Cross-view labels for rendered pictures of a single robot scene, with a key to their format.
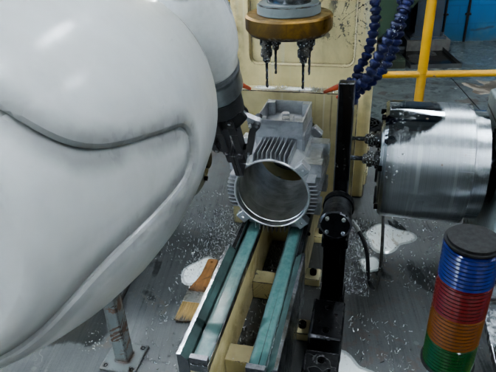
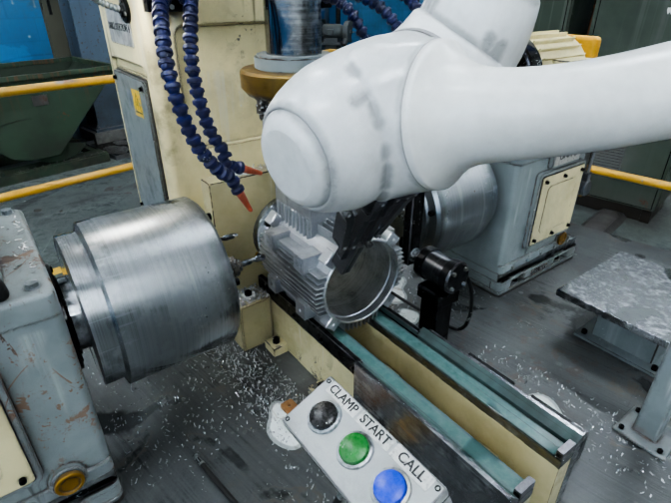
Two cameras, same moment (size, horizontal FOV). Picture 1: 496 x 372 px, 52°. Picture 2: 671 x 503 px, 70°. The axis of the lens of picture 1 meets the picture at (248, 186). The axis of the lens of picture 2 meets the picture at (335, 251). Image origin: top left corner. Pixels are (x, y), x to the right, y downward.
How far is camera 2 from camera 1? 73 cm
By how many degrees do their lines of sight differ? 45
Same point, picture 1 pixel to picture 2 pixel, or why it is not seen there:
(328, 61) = not seen: hidden behind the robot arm
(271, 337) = (521, 414)
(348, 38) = not seen: hidden behind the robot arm
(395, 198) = (447, 237)
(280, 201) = (331, 293)
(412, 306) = (477, 328)
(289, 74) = (240, 153)
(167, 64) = not seen: outside the picture
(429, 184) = (469, 212)
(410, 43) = (98, 136)
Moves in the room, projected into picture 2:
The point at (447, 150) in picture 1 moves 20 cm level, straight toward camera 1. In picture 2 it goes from (472, 177) to (553, 213)
